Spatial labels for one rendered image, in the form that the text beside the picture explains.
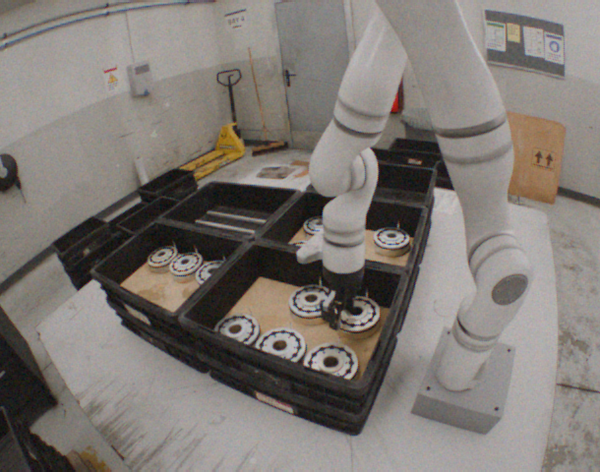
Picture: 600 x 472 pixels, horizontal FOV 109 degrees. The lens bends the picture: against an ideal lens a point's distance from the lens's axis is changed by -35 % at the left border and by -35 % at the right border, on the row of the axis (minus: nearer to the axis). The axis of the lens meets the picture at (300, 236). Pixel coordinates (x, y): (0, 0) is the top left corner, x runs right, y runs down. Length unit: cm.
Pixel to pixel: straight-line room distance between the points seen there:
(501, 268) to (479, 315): 9
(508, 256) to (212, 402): 68
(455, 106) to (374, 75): 10
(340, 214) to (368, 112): 18
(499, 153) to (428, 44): 14
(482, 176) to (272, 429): 63
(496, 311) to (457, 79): 32
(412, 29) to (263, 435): 74
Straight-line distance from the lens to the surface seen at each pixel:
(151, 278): 101
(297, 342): 66
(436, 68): 33
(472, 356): 58
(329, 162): 44
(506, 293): 47
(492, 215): 47
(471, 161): 36
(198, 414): 81
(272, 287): 83
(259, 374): 64
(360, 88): 39
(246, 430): 76
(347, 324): 68
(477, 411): 68
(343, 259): 53
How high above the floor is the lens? 138
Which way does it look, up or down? 33 degrees down
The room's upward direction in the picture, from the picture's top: 8 degrees counter-clockwise
